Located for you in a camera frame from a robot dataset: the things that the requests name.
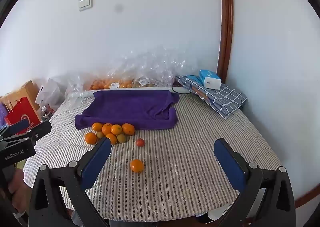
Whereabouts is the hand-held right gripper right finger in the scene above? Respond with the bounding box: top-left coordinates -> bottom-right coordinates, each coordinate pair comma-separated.
196,138 -> 297,227

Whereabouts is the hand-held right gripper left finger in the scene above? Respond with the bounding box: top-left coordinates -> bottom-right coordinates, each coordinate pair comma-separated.
28,137 -> 112,227

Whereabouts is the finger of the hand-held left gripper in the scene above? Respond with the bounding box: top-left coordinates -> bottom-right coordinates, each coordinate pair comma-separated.
0,119 -> 30,137
4,120 -> 52,147

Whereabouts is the person's left hand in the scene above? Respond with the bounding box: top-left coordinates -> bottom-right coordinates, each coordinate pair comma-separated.
7,167 -> 30,217

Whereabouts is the red paper bag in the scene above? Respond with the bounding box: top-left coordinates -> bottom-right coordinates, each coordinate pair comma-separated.
4,97 -> 42,133

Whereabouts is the purple bag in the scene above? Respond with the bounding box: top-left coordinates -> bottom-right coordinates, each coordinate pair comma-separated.
0,102 -> 7,127

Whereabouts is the white plastic bag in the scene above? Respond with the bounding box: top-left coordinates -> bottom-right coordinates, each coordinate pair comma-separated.
35,78 -> 67,112

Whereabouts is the brown cardboard box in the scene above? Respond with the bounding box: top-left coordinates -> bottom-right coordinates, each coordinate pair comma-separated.
0,80 -> 40,113

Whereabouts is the striped tablecloth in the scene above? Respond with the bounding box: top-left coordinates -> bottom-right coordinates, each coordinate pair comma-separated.
22,90 -> 282,221

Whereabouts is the crumpled clear plastic bag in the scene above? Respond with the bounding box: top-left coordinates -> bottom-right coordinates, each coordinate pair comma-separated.
64,73 -> 90,104

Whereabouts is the folded grey plaid cloth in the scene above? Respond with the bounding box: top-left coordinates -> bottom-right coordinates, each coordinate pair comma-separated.
174,75 -> 248,119

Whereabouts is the purple towel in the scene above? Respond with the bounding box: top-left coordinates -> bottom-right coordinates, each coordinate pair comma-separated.
75,90 -> 179,130

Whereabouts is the clear plastic bag of oranges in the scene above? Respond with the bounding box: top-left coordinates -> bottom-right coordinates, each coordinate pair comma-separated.
89,67 -> 137,91

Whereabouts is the wooden baseboard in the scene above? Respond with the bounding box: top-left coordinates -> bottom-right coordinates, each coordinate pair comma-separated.
294,187 -> 318,209

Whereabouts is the white tube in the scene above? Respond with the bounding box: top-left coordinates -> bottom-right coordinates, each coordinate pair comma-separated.
83,87 -> 173,99

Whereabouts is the blue and white tissue pack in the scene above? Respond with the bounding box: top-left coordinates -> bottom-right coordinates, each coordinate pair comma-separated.
199,69 -> 222,91

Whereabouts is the clear plastic bag of brown fruit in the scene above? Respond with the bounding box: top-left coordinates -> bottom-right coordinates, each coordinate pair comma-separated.
125,47 -> 200,88

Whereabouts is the black cable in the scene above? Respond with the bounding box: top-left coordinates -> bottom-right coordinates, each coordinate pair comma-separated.
172,86 -> 193,95

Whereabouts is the white light switch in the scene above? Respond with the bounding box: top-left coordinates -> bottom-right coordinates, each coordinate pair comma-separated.
78,0 -> 93,12

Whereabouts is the wooden door frame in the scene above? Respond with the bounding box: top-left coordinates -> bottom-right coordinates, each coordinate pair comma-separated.
216,0 -> 234,85

